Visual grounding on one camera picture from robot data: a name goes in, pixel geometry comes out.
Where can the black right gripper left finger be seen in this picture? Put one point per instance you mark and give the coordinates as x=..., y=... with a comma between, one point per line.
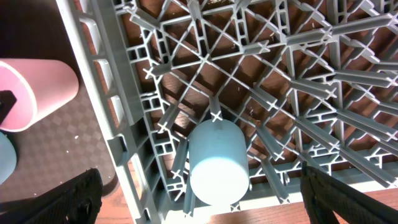
x=76, y=201

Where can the grey dishwasher rack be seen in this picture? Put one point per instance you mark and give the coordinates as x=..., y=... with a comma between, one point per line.
x=306, y=81

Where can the pink plastic cup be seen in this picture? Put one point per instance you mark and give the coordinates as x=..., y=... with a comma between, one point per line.
x=40, y=87

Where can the light blue bowl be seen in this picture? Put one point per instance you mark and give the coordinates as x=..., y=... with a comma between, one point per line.
x=8, y=158

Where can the light blue plastic cup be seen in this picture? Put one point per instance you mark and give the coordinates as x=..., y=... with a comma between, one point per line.
x=219, y=172

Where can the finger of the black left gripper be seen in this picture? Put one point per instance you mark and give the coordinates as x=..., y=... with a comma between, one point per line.
x=7, y=101

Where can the brown serving tray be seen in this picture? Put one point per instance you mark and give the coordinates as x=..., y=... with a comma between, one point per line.
x=67, y=142

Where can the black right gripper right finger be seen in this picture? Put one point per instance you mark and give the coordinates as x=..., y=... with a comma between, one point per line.
x=325, y=198

